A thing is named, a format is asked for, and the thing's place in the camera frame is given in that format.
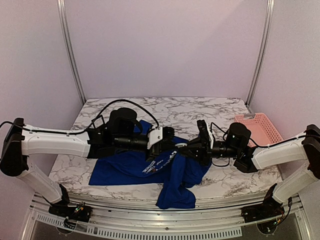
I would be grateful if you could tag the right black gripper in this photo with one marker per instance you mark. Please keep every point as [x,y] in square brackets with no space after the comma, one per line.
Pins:
[203,150]

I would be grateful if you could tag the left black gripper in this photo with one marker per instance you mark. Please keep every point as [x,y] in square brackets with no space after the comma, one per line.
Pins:
[156,148]

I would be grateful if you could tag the blue panda t-shirt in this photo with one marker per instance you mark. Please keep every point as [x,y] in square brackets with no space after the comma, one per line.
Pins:
[127,165]

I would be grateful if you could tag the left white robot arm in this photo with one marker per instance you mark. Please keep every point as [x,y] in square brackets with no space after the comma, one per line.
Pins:
[122,131]

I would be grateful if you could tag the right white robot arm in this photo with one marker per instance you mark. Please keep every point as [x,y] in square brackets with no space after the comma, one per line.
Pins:
[304,146]

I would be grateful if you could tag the pink perforated plastic basket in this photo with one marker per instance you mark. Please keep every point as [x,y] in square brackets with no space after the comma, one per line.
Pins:
[263,132]

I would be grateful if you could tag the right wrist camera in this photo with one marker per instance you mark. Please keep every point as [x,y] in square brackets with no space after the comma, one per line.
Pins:
[206,136]

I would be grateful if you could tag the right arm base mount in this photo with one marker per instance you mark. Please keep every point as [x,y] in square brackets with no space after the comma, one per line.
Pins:
[267,209]

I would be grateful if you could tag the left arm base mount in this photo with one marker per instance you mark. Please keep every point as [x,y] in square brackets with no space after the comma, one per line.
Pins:
[63,208]

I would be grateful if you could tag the front aluminium rail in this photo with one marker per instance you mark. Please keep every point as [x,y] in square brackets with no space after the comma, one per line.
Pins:
[139,219]

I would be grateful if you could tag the right aluminium frame post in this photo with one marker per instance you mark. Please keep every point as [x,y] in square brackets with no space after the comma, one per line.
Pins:
[261,53]

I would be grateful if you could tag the aluminium frame post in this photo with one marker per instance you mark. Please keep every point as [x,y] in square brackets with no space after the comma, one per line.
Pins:
[261,53]
[61,6]

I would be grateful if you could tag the left aluminium frame post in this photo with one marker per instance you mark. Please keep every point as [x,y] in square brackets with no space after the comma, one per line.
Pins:
[61,6]

